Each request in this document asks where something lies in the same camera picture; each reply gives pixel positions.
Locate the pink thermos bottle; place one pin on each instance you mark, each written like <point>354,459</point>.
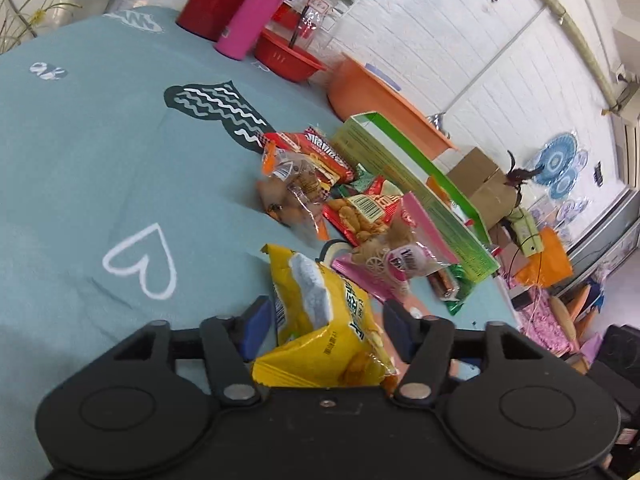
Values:
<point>255,15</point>

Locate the dark purple leaf plant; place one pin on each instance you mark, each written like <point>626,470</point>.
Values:
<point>520,175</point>

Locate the small blue paper fan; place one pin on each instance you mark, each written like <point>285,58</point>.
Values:
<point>567,185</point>

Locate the pink snack packet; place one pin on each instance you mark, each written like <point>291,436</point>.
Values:
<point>415,245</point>

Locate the large blue paper fan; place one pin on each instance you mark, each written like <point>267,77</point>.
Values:
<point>555,160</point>

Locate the red plastic basket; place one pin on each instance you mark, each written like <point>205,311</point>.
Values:
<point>285,57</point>

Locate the blue plastic lid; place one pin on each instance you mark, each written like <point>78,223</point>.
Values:
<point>382,77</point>

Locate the red checkered snack packet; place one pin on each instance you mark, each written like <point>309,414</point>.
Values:
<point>320,152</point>

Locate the orange sausage snack packet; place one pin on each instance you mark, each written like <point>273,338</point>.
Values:
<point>442,285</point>

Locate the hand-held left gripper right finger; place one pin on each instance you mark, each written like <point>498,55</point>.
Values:
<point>397,330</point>

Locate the clear glass jar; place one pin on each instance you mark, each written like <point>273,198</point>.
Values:
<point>312,15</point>

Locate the metal funnel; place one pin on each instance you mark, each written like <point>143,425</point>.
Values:
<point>440,125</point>

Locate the clear orange-edged cookie packet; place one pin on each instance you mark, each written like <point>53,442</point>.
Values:
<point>295,190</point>

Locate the light green box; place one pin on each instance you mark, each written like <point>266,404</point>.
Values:
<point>525,232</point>

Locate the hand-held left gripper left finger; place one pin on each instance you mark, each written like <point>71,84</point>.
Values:
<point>257,325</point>

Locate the orange bag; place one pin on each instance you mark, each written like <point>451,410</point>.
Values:
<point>547,260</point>

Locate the red thermos jug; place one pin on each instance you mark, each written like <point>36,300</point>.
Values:
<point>215,0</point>

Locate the yellow snack packet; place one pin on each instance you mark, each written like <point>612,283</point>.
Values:
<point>325,320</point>

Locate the orange plastic basin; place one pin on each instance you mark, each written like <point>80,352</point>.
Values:
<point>375,100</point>

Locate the green cardboard box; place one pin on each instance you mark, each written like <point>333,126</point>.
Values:
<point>400,175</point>

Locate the large brown cardboard box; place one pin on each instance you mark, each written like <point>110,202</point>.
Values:
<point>480,185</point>

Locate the teal printed tablecloth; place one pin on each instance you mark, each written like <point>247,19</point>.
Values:
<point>100,160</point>

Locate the black speaker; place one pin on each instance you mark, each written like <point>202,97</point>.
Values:
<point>620,365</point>

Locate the red peanut snack packet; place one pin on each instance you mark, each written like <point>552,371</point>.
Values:
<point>357,215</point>

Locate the pink floral blanket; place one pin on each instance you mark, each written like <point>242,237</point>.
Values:
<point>545,325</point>

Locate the beige wall pipe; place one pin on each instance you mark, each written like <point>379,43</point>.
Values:
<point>565,10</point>

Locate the thin yellow-flowered plant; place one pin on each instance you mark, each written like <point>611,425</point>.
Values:
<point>37,15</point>

